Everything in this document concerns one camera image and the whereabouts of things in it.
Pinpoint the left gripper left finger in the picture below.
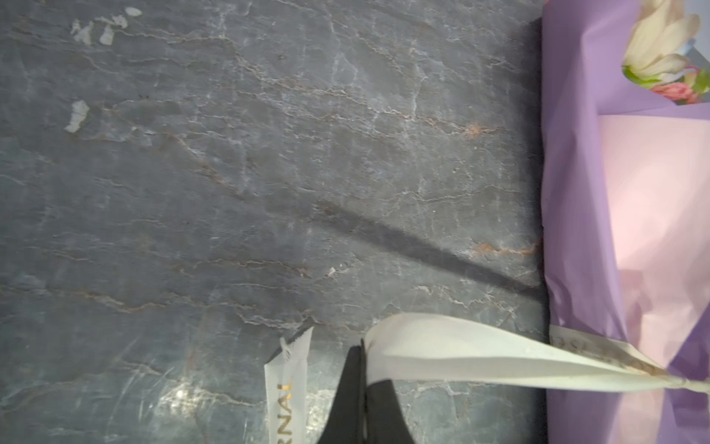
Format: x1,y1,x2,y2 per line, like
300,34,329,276
317,345,365,444

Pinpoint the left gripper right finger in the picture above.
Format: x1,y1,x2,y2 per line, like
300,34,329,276
365,380,415,444

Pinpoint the cream printed ribbon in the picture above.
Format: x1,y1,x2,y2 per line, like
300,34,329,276
263,312,710,444

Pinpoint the pink purple wrapping paper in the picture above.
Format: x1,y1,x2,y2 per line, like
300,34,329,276
540,0,710,444

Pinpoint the pink spray rose stem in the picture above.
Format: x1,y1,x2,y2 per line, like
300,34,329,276
651,67,709,105

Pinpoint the cream rose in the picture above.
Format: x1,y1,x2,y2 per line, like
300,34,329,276
622,0,701,87

